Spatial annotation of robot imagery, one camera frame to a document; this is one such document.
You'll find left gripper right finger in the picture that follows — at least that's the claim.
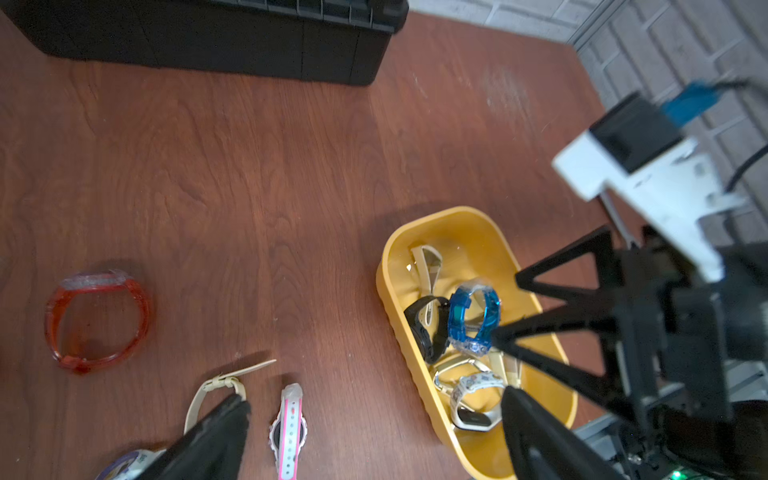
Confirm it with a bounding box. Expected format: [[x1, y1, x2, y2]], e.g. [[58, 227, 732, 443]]
[[501, 387, 622, 479]]

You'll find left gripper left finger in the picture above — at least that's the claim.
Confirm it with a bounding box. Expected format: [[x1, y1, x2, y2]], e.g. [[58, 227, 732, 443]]
[[138, 394, 251, 480]]

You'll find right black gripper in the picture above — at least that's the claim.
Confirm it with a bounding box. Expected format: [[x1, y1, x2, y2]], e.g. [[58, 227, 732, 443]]
[[490, 225, 768, 433]]

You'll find pink white strap watch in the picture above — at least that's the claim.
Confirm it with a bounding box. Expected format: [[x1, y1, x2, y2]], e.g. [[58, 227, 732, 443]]
[[269, 383, 307, 480]]

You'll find beige strap watch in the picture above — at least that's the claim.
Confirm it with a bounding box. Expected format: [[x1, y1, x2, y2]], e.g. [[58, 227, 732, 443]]
[[430, 354, 492, 395]]

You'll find blue transparent watch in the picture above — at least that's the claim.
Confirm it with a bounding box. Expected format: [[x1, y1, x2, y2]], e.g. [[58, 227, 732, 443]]
[[448, 280, 502, 358]]

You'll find black digital watch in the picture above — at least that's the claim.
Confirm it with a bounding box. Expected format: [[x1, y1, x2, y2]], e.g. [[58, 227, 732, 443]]
[[404, 295, 450, 365]]

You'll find white slim strap watch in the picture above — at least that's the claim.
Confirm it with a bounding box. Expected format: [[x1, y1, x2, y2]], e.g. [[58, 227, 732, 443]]
[[411, 244, 443, 297]]

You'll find red transparent watch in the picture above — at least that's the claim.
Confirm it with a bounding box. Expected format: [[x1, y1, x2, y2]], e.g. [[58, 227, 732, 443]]
[[44, 269, 152, 375]]

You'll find patterned white band watch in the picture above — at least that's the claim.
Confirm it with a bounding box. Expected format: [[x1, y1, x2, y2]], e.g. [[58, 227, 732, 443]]
[[450, 372, 507, 432]]

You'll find yellow plastic storage tray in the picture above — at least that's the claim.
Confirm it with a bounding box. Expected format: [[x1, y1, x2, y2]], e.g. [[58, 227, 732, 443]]
[[376, 206, 542, 479]]

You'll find black plastic toolbox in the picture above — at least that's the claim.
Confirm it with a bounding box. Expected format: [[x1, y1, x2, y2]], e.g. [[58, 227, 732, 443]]
[[1, 0, 409, 86]]

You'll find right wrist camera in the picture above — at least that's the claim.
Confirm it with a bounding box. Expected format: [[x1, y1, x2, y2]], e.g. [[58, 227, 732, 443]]
[[553, 80, 747, 283]]

